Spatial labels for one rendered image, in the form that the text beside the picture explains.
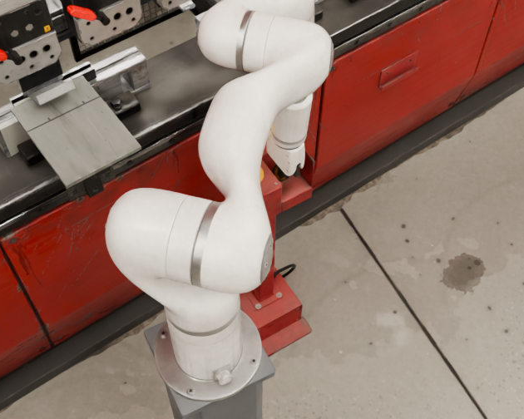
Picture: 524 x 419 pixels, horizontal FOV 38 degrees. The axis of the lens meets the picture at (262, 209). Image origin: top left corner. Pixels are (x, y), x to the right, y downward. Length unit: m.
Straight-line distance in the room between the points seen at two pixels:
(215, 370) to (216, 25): 0.57
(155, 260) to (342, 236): 1.73
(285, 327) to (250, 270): 1.50
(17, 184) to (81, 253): 0.33
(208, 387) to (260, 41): 0.59
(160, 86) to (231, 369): 0.85
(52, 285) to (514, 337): 1.46
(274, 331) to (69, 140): 1.07
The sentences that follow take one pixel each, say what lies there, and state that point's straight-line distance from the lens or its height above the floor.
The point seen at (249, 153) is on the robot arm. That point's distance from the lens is 1.09.
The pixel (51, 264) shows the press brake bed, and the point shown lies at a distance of 2.02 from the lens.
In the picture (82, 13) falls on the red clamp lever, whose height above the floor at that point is 1.22.
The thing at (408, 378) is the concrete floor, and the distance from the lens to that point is 2.47.
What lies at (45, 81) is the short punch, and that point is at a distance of 1.78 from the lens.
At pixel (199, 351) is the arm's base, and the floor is 1.13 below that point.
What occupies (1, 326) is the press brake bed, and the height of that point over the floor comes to 0.44.
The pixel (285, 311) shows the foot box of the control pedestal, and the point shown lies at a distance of 2.40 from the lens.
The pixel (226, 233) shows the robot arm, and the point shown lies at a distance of 0.99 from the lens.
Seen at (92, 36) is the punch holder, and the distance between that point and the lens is 1.72.
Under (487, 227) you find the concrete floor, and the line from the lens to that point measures 2.82.
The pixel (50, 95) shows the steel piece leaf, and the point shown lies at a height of 1.05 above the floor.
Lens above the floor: 2.25
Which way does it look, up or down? 55 degrees down
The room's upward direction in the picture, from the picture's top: straight up
